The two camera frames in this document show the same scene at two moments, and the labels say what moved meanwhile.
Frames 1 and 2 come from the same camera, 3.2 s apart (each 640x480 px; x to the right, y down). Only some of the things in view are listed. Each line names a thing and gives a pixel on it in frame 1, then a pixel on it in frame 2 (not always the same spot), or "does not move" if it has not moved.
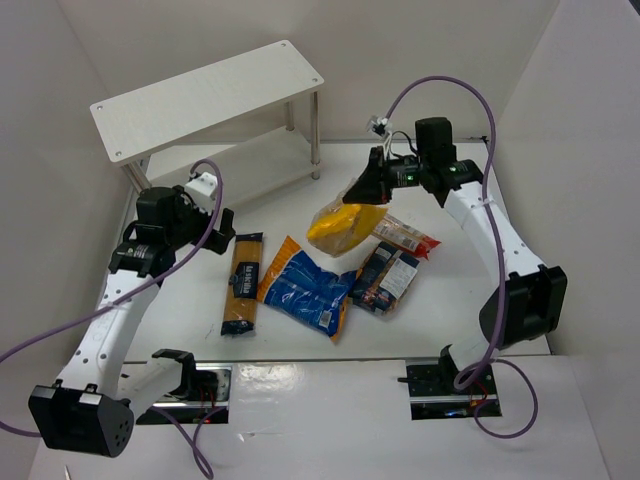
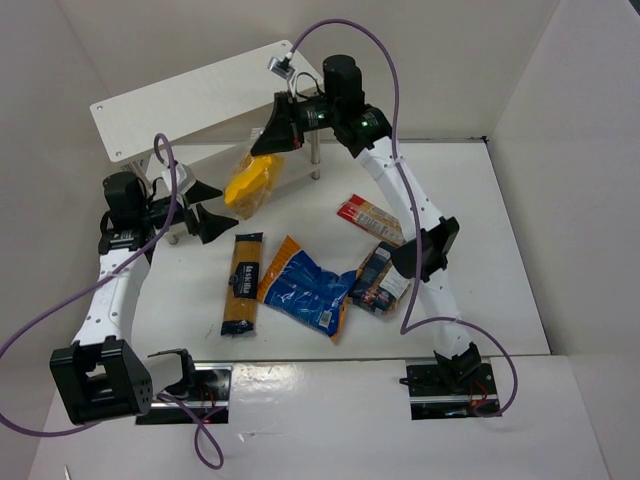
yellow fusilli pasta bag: (341, 226) → (251, 184)
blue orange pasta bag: (302, 287) does not move
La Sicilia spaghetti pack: (242, 292) does not move
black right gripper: (376, 170) → (289, 120)
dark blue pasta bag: (383, 279) does not move
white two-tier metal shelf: (254, 112) does not move
